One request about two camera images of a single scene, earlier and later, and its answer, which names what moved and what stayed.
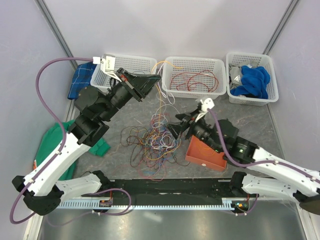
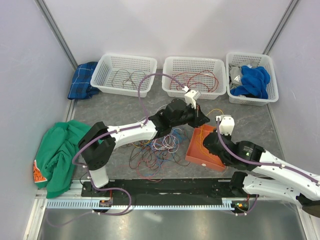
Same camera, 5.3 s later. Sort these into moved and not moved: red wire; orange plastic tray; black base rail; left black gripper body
Moved: left black gripper body
Not moved: black base rail; orange plastic tray; red wire
